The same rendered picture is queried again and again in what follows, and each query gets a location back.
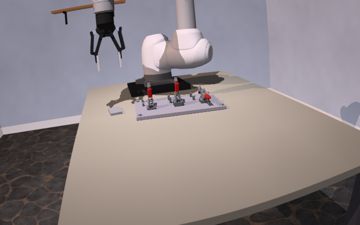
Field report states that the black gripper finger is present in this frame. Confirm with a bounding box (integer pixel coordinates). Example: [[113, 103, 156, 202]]
[[108, 27, 125, 67], [90, 30, 105, 71]]

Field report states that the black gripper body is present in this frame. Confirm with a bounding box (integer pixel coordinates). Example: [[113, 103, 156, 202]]
[[96, 12, 116, 38]]

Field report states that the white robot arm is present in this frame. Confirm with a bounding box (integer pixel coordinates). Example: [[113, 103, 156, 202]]
[[92, 0, 213, 87]]

